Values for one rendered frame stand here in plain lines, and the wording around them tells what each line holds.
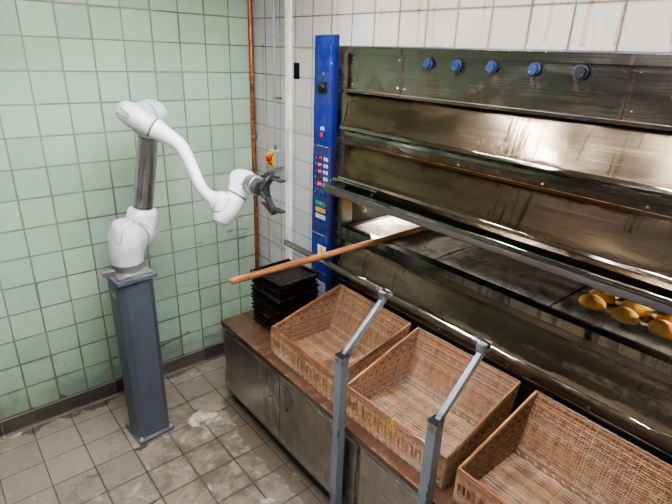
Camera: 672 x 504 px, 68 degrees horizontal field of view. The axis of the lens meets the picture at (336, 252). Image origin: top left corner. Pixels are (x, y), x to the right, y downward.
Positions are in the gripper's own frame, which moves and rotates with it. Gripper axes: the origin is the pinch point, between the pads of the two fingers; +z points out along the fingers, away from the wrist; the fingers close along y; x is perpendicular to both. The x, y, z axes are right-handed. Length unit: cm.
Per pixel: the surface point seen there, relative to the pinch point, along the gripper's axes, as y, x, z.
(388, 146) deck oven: -18, -55, 7
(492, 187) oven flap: -10, -58, 64
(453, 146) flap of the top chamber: -24, -54, 46
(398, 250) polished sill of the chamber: 31, -55, 19
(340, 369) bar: 59, 4, 49
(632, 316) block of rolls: 27, -73, 120
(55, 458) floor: 149, 97, -75
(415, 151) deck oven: -18, -56, 24
